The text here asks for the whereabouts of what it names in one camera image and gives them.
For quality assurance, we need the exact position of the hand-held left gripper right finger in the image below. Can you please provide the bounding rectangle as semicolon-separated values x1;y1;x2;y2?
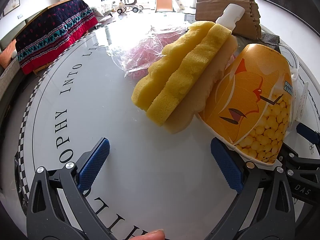
210;137;297;240

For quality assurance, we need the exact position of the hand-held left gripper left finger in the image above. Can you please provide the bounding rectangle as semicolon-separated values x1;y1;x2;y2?
26;137;118;240

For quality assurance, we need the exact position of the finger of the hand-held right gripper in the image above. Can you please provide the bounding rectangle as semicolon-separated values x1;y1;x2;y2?
278;123;320;166
277;166;320;183

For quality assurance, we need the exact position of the yellow corn print paper cup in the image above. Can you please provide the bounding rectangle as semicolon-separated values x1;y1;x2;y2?
197;43;293;165

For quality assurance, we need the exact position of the clear glass jar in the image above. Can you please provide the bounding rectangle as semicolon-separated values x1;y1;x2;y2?
277;44;300;80

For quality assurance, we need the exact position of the yellow wavy sponge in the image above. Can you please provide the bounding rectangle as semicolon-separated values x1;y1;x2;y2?
132;21;238;135

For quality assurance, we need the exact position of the person's left hand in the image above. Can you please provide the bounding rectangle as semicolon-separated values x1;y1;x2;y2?
142;229;165;240

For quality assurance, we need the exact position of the clear plastic wrapper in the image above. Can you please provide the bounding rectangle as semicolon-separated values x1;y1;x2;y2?
292;80;310;123

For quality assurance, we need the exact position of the clear plastic bag pink filling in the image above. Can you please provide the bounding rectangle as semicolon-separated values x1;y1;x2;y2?
105;25;193;80

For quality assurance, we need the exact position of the dark red patterned blanket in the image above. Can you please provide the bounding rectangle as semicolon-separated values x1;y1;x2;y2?
15;0;98;75

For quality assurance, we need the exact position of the white spout pouch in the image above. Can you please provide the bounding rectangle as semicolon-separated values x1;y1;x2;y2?
215;4;246;34

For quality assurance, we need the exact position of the orange cushion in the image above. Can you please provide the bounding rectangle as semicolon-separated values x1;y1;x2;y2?
5;40;17;61

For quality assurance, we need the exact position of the white cushioned bench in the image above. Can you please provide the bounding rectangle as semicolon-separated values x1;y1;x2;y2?
95;1;118;17

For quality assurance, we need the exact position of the brown corrugated cardboard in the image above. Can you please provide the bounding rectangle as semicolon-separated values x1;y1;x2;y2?
195;0;262;40

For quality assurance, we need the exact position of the ride-on airplane toy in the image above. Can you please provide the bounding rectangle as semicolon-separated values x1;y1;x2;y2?
111;0;144;14

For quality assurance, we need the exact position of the framed wall picture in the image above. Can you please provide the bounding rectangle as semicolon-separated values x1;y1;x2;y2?
2;0;21;17

